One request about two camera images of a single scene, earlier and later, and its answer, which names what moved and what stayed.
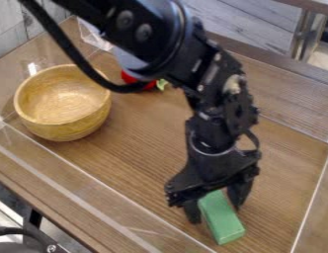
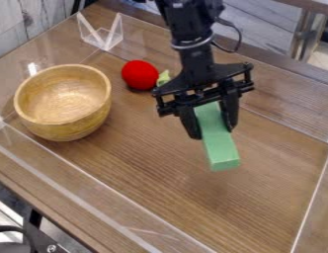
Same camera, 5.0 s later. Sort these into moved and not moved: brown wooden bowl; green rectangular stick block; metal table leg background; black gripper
Moved: green rectangular stick block; black gripper
Not moved: brown wooden bowl; metal table leg background
